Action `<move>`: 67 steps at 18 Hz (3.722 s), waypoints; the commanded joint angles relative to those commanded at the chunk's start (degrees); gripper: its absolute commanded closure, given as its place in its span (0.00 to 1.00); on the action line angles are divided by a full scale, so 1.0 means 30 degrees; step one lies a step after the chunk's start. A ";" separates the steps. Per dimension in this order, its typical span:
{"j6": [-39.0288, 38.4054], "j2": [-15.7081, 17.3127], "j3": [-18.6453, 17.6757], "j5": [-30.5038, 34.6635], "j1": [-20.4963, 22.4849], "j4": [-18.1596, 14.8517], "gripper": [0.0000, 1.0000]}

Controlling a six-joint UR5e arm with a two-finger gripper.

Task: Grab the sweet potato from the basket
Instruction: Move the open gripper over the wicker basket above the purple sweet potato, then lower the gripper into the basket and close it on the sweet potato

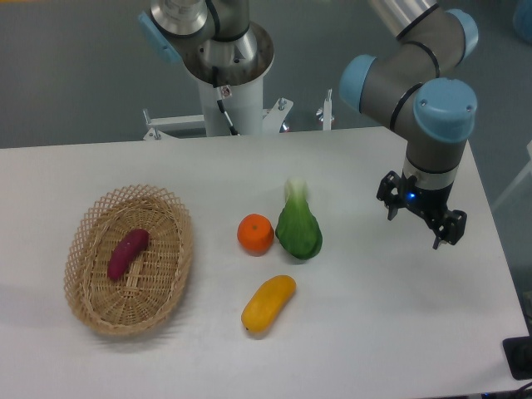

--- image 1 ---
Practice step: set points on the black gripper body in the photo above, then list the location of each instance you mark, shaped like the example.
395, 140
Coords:
429, 205

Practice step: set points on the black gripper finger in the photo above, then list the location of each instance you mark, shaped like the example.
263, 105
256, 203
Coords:
389, 193
449, 228

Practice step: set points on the purple sweet potato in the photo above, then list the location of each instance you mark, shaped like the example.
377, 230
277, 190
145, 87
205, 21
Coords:
126, 251

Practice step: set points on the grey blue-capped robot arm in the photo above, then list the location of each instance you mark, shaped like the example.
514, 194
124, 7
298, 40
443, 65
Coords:
407, 93

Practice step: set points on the woven wicker basket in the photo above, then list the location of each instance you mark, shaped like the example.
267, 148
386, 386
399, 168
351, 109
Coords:
150, 289

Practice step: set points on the green bok choy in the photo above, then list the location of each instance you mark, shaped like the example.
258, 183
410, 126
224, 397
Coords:
298, 230

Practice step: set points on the black device at table edge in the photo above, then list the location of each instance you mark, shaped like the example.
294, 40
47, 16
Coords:
518, 356

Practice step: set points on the orange fruit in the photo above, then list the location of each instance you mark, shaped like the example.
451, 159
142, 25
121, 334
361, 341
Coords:
255, 234

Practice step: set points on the yellow mango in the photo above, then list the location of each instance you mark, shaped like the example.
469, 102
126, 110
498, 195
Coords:
267, 303

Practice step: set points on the blue object top right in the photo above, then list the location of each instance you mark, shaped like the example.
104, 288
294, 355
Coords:
522, 20

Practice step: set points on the white frame at right edge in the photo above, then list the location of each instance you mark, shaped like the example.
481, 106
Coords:
519, 178

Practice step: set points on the white metal base frame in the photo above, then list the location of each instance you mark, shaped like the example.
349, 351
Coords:
273, 120

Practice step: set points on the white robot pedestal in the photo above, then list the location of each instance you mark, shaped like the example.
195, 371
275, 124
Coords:
230, 78

